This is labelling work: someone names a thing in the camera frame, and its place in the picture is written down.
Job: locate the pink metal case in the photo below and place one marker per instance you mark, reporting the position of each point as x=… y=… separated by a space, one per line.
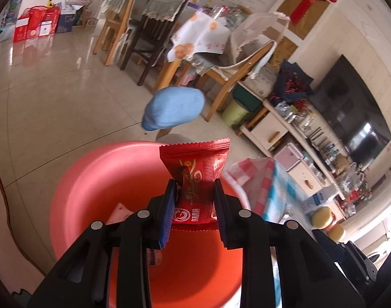
x=288 y=157

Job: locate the pink plastic basin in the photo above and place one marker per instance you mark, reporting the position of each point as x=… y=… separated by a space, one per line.
x=86 y=192

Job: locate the black television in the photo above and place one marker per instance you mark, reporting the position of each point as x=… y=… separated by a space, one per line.
x=349 y=102

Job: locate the white sack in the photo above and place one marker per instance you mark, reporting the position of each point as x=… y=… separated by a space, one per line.
x=262 y=78

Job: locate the wooden chair beige lace cover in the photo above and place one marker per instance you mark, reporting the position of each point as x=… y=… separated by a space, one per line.
x=246 y=32

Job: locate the blue white checked tablecloth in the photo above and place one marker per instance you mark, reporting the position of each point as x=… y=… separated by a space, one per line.
x=269 y=186

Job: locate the yellow lidded jar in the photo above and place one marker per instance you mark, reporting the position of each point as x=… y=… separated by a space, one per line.
x=322 y=216
x=336 y=231

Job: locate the wooden dining table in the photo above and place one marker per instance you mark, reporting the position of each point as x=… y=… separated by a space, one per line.
x=168 y=73

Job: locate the pink wrapper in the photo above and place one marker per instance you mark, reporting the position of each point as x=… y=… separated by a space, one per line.
x=154 y=258
x=118 y=213

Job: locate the blue cardboard box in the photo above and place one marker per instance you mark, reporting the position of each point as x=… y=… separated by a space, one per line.
x=66 y=22

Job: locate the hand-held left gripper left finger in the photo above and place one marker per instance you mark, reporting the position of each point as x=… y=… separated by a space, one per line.
x=168 y=213

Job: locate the white orange-print tablecloth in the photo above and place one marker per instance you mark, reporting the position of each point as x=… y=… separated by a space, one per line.
x=201 y=35

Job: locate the red gift box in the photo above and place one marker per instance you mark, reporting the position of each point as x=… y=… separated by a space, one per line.
x=47 y=19
x=23 y=29

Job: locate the green trash bin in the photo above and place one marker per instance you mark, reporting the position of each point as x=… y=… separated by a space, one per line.
x=235 y=114

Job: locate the white television cabinet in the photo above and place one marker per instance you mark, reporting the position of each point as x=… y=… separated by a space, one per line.
x=266 y=131

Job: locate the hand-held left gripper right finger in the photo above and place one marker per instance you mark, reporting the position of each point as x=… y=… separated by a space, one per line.
x=221 y=218

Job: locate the red gold-print snack packet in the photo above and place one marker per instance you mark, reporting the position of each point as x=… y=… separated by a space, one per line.
x=198 y=170

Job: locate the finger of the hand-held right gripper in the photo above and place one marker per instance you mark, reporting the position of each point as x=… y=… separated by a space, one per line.
x=359 y=263

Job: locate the dark blue flower bouquet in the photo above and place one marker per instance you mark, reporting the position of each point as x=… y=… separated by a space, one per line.
x=291 y=83

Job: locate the dark wooden chair grey cover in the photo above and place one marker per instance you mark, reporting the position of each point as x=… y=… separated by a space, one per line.
x=166 y=3

